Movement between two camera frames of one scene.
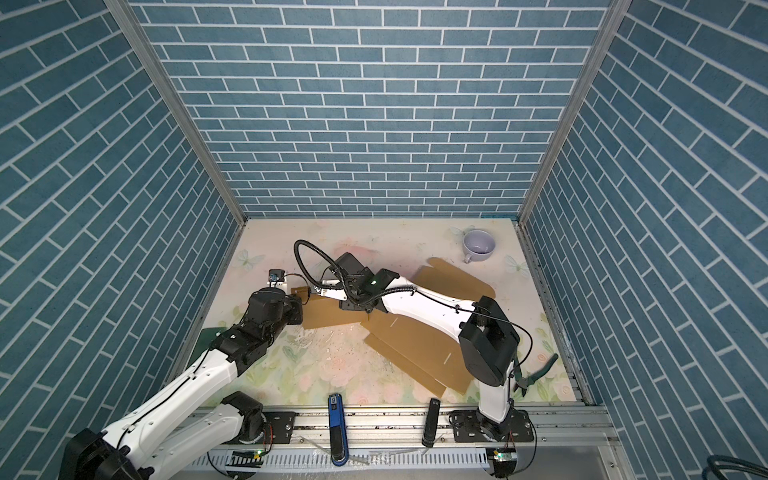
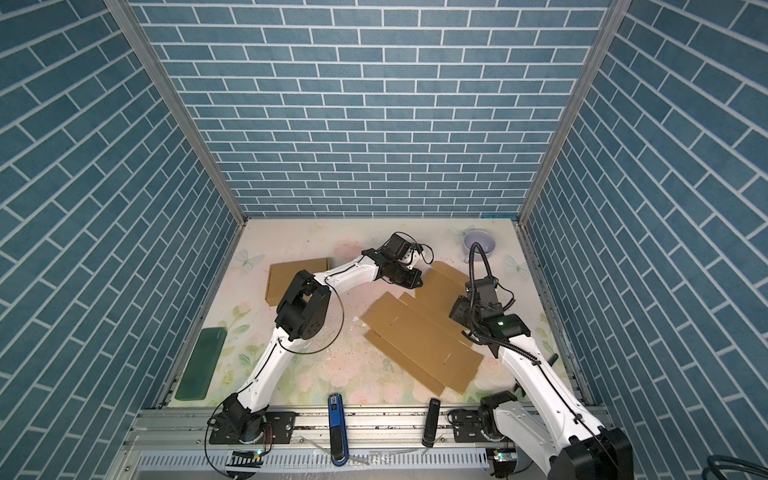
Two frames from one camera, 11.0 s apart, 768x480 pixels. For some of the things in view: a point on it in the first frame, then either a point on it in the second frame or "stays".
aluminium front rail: x=389 y=430 stays
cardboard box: x=319 y=311 -> x=282 y=275
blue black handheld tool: x=338 y=435 stays
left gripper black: x=296 y=308 -> x=410 y=280
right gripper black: x=351 y=305 -> x=459 y=308
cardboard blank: x=431 y=360 stays
